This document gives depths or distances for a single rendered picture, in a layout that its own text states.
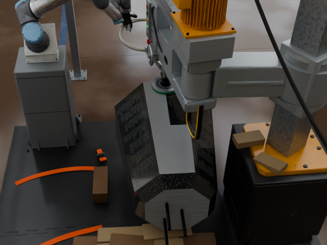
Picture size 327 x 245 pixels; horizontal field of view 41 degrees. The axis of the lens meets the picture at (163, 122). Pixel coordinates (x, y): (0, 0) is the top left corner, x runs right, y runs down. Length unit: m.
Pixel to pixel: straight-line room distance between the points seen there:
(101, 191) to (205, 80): 1.45
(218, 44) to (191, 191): 0.95
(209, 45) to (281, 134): 0.93
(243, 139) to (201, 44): 0.94
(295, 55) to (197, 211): 1.15
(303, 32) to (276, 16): 3.99
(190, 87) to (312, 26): 0.74
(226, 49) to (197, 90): 0.33
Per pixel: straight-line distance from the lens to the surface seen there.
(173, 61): 2.73
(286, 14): 6.62
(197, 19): 2.28
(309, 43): 2.54
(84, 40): 5.72
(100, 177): 3.64
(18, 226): 3.61
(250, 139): 3.00
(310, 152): 3.10
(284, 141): 2.95
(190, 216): 2.93
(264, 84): 2.59
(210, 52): 2.32
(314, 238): 3.61
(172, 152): 2.85
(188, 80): 2.52
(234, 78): 2.53
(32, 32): 3.46
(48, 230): 3.53
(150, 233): 3.12
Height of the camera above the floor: 2.81
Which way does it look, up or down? 40 degrees down
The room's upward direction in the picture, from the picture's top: 2 degrees clockwise
